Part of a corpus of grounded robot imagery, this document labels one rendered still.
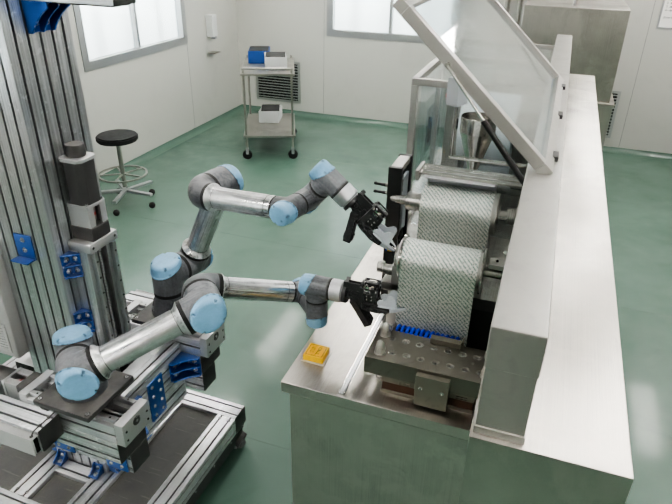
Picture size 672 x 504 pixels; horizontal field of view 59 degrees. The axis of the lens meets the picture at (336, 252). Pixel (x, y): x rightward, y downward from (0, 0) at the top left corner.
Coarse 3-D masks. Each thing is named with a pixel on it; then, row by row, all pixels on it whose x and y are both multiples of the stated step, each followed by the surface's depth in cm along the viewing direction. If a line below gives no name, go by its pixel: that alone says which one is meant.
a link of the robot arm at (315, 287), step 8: (304, 280) 199; (312, 280) 198; (320, 280) 198; (328, 280) 197; (304, 288) 199; (312, 288) 198; (320, 288) 197; (328, 288) 196; (312, 296) 199; (320, 296) 198
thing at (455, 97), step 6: (450, 78) 213; (450, 84) 214; (456, 84) 212; (450, 90) 215; (456, 90) 213; (450, 96) 216; (456, 96) 214; (462, 96) 215; (450, 102) 216; (456, 102) 215; (462, 102) 217
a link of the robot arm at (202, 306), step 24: (192, 288) 186; (216, 288) 190; (168, 312) 183; (192, 312) 179; (216, 312) 182; (120, 336) 181; (144, 336) 179; (168, 336) 181; (72, 360) 176; (96, 360) 176; (120, 360) 178; (72, 384) 173; (96, 384) 175
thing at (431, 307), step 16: (400, 288) 190; (416, 288) 188; (432, 288) 186; (448, 288) 184; (400, 304) 192; (416, 304) 190; (432, 304) 188; (448, 304) 186; (464, 304) 184; (400, 320) 195; (416, 320) 193; (432, 320) 191; (448, 320) 189; (464, 320) 187; (464, 336) 190
